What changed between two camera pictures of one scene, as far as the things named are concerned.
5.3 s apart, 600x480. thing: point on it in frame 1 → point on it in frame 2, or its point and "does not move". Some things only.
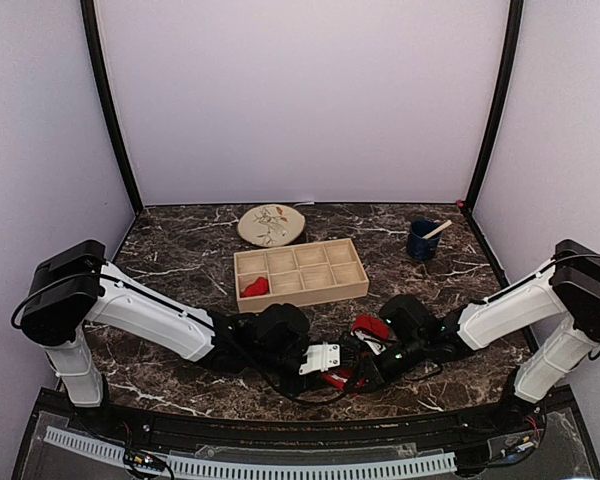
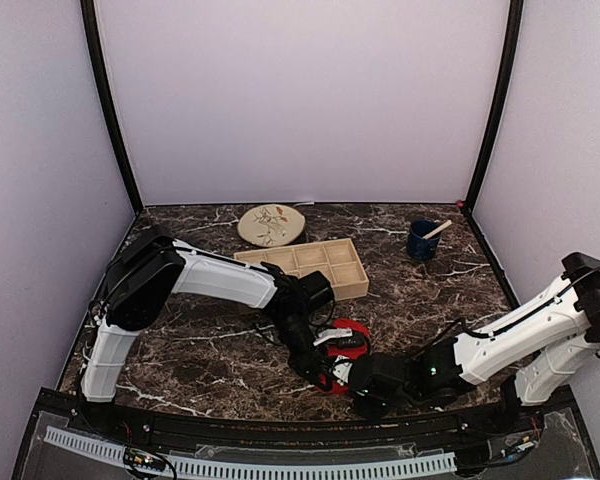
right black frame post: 501,105 does not move
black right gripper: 376,376 → 370,412
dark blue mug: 419,248 does not move
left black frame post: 89,10 does not move
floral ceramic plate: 270,225 does not move
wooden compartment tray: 300,274 does not move
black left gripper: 313,382 → 305,363
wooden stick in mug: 435,231 does not move
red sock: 338,377 → 348,353
